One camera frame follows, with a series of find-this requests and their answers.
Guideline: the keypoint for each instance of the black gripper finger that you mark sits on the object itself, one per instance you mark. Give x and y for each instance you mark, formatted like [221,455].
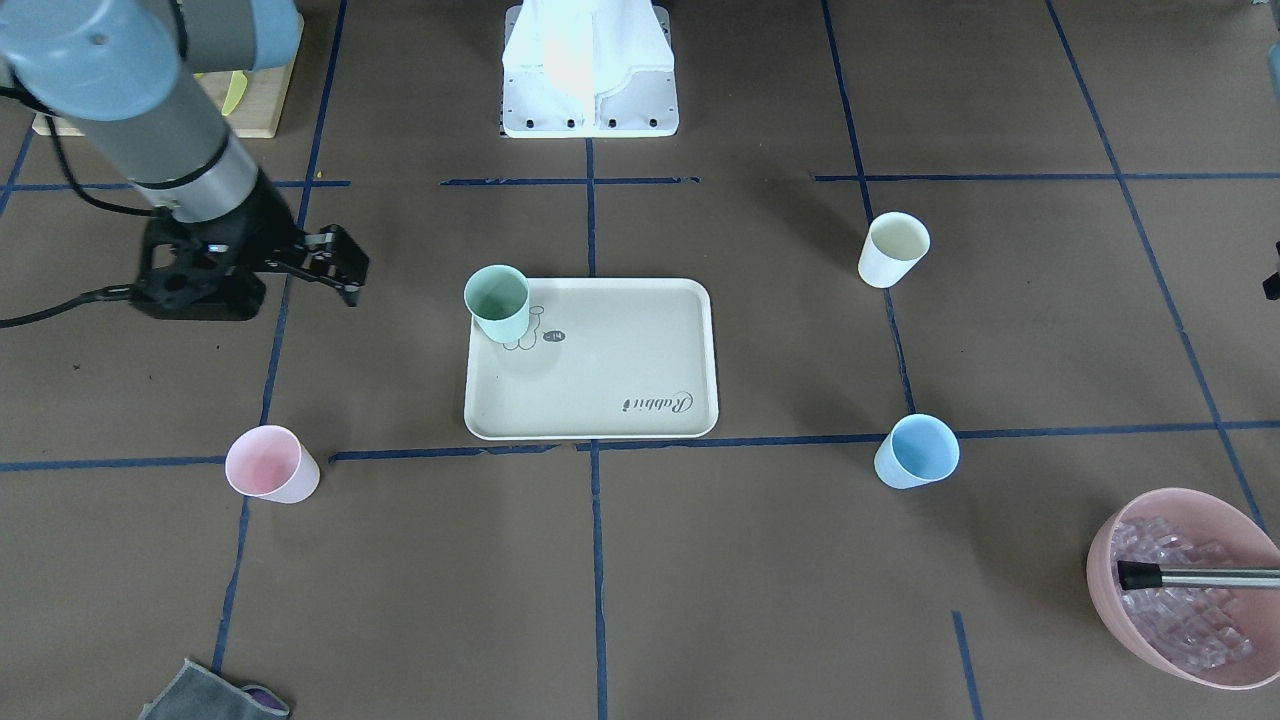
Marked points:
[1271,286]

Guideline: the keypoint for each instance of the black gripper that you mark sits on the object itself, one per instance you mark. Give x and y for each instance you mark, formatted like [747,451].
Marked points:
[262,224]

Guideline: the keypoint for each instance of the green cup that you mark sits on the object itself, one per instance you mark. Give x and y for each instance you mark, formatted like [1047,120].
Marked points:
[498,299]

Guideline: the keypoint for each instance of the blue cup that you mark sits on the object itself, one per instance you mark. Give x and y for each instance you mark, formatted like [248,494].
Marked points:
[919,450]

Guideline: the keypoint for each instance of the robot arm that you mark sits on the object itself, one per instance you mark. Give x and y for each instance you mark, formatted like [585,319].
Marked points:
[153,168]

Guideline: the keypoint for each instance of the cream rabbit tray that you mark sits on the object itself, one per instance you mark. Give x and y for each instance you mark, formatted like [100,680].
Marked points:
[602,358]

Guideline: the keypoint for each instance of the pink cup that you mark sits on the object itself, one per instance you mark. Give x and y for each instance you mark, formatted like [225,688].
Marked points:
[271,463]

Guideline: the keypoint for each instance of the yellow-green plastic knife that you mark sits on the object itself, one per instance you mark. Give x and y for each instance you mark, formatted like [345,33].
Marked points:
[236,88]

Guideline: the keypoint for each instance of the pink bowl with ice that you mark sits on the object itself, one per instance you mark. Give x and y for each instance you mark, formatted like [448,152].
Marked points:
[1222,637]

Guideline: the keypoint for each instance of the cream cup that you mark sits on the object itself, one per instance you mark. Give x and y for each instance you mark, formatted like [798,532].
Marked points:
[895,243]

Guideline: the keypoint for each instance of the grey folded cloth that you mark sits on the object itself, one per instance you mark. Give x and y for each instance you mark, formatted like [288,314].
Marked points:
[198,693]

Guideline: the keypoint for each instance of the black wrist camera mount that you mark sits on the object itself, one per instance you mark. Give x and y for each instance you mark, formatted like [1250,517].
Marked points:
[194,271]

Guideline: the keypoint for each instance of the white camera pole base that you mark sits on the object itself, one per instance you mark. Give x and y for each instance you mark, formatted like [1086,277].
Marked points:
[588,69]

